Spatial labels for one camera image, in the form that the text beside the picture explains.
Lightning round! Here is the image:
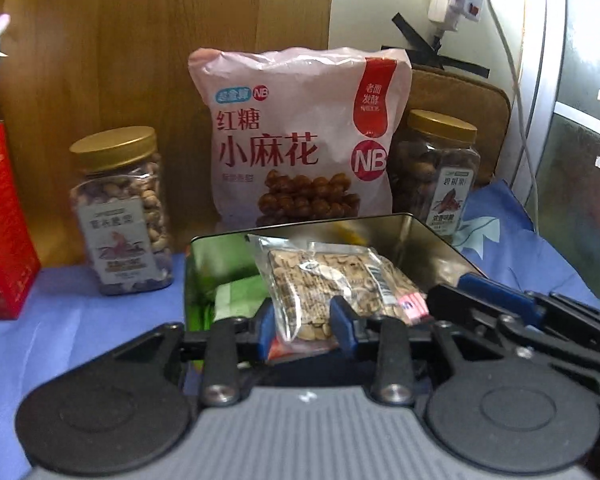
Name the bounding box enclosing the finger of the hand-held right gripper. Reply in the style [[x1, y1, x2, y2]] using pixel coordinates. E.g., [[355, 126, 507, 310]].
[[426, 284, 600, 377], [457, 272, 600, 335]]

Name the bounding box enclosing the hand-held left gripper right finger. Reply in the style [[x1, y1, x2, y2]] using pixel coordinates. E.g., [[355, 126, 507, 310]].
[[329, 295, 481, 406]]

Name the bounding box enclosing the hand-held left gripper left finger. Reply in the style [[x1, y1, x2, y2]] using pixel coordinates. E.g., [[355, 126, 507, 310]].
[[114, 299, 277, 407]]

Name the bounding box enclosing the light green packet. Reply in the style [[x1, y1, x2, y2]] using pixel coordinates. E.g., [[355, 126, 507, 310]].
[[213, 275, 272, 322]]

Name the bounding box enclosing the clear packet of tan beans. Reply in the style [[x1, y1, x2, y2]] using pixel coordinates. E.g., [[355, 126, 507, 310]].
[[246, 233, 417, 347]]

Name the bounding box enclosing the dark metal tin box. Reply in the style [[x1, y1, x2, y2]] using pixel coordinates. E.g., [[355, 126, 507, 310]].
[[182, 213, 489, 342]]

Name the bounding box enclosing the dark nut jar gold lid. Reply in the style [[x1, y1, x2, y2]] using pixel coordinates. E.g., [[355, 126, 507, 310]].
[[391, 108, 482, 242]]

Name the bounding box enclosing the frosted glass door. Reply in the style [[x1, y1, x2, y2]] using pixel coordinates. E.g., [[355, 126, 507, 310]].
[[510, 0, 600, 321]]

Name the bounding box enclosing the brown cushion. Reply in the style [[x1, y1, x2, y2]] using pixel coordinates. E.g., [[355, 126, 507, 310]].
[[409, 64, 512, 192]]

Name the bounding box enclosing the light nut jar gold lid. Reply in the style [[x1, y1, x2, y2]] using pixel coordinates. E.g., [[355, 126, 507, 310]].
[[68, 126, 175, 297]]

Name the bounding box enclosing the blue printed cloth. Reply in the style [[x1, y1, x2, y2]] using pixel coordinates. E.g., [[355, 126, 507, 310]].
[[0, 179, 600, 441]]

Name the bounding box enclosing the pink snack bag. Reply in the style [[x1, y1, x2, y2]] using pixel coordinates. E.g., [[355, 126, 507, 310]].
[[187, 45, 414, 234]]

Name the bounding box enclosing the black tape strip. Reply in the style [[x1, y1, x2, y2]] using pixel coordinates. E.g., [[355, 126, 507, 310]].
[[391, 11, 440, 52], [381, 44, 492, 79]]

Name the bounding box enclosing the red gift box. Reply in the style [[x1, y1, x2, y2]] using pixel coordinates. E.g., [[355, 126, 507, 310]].
[[0, 119, 42, 320]]

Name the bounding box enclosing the thin white cable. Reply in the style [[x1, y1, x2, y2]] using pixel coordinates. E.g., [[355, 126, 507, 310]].
[[477, 0, 540, 233]]

